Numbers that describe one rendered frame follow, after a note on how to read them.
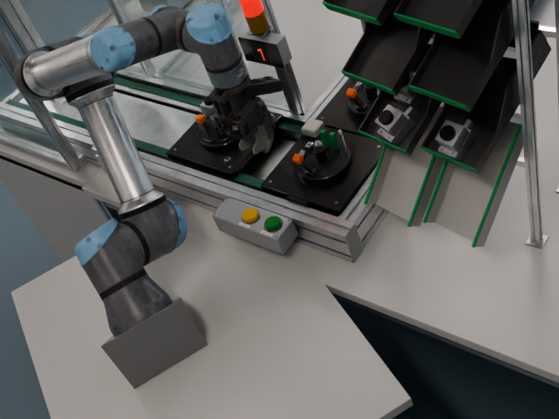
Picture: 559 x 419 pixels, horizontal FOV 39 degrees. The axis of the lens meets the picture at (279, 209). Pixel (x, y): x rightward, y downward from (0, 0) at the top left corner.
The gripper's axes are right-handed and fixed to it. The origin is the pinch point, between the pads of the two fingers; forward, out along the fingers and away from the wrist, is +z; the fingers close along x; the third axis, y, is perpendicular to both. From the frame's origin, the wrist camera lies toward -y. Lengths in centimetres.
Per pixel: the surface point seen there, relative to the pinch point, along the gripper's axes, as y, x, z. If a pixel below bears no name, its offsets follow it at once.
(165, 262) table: 17, -35, 37
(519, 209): -31, 40, 37
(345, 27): -83, -41, 37
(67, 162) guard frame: 2, -88, 34
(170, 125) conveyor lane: -21, -64, 32
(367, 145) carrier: -29.0, 1.8, 26.3
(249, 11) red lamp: -29.5, -23.2, -9.6
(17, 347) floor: 38, -145, 123
